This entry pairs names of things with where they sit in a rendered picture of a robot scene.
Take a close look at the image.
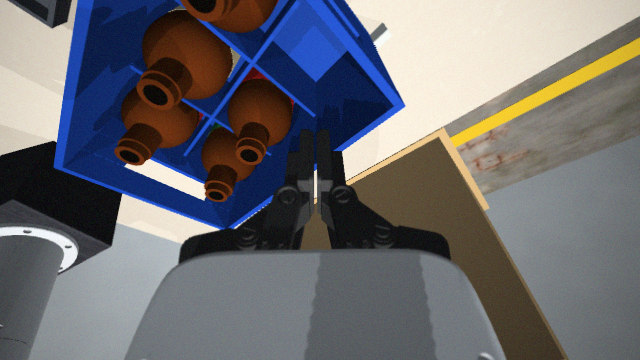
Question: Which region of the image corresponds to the orange bottle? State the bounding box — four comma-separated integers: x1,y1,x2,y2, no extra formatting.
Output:
227,67,294,165
114,86,204,166
180,0,279,33

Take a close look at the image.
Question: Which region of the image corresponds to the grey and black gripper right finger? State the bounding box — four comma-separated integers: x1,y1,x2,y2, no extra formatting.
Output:
316,129,451,260

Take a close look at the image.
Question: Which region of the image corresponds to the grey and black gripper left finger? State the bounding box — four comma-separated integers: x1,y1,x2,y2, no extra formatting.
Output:
178,129,314,264

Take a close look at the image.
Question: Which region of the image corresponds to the brown glass bottle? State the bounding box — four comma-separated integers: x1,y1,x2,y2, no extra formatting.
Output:
136,5,241,110
201,122,256,202

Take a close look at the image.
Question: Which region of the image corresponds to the dark blue crate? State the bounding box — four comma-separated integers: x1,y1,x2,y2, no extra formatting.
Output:
55,0,405,229

